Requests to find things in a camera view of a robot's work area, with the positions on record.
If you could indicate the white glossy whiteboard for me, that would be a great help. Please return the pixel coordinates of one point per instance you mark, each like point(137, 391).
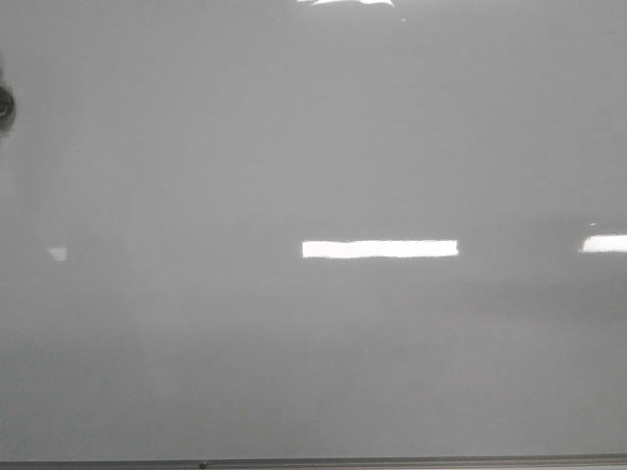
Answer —
point(269, 229)

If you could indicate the grey aluminium whiteboard frame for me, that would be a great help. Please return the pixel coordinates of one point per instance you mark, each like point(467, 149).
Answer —
point(566, 461)

